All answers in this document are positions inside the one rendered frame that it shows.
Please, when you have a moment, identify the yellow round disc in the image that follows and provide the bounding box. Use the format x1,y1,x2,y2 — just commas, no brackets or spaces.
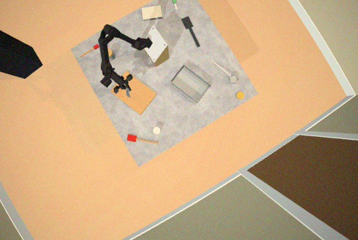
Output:
237,92,244,99

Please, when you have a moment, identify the cream short cylinder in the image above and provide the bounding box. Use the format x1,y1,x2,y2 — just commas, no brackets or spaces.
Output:
153,127,161,134

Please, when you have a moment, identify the red spatula with wooden handle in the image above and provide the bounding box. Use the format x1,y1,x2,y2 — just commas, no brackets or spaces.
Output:
127,134,158,144

